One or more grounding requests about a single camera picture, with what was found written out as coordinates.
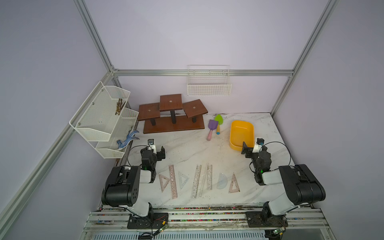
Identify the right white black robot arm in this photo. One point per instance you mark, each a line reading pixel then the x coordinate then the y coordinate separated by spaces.
pixel 300 184

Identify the yellow plastic storage box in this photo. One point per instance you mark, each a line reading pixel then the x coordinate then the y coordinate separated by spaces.
pixel 241 131

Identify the pink triangle ruler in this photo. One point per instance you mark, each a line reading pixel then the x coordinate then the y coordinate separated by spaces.
pixel 234 186
pixel 164 181

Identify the white wire wall basket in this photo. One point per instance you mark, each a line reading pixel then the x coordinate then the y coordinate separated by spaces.
pixel 209 80

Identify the pink triangle ruler right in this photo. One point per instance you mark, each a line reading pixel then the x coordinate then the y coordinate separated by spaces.
pixel 234 186

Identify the clear blue triangle ruler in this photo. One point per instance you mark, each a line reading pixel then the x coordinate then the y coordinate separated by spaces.
pixel 183 179

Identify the blue clear protractor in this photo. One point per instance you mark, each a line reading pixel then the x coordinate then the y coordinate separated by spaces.
pixel 222 181

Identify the clear short stencil ruler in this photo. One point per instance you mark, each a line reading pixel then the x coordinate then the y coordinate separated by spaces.
pixel 209 176

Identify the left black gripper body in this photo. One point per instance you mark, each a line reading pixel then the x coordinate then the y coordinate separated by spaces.
pixel 157 157

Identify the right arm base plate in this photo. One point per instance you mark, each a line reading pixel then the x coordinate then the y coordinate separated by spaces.
pixel 261 220

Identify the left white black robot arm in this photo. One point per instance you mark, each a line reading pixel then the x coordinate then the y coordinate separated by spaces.
pixel 122 185

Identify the green yellow toy shovel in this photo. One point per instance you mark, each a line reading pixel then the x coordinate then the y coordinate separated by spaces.
pixel 220 120

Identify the purple pink toy shovel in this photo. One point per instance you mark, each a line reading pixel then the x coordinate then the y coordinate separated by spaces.
pixel 212 126

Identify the pink triangle ruler left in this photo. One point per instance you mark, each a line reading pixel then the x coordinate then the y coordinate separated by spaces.
pixel 164 181

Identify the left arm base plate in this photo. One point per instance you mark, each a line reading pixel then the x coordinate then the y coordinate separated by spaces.
pixel 153 221

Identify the pink long straight ruler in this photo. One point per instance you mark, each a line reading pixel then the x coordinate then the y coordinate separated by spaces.
pixel 173 182

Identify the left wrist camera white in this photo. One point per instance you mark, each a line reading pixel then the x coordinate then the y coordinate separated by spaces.
pixel 152 146

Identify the white mesh two-tier shelf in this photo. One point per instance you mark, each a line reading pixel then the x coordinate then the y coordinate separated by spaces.
pixel 96 122

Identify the clear stencil straight ruler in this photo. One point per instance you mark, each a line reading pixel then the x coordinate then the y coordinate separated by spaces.
pixel 196 181

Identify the brown wooden stepped stand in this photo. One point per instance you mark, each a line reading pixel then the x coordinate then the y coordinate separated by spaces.
pixel 170 114

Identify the clear thin straight ruler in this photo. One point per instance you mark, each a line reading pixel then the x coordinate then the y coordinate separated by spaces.
pixel 202 184

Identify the brass screws bundle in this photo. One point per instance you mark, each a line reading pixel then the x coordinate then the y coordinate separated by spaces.
pixel 120 106

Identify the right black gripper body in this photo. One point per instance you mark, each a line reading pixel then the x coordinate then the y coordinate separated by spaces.
pixel 253 156

